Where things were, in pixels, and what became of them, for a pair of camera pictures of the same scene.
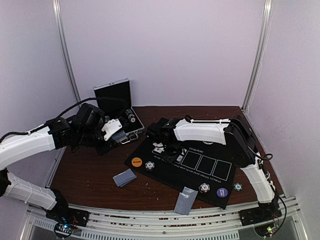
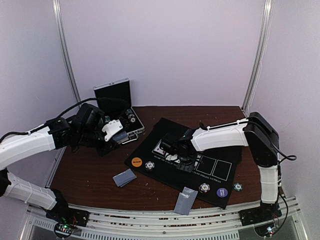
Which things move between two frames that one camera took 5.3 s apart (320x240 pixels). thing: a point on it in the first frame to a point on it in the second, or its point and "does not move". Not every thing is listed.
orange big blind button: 136,162 does not move
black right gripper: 170,155 to 186,163
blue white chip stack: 149,165 does not move
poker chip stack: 204,188 does not move
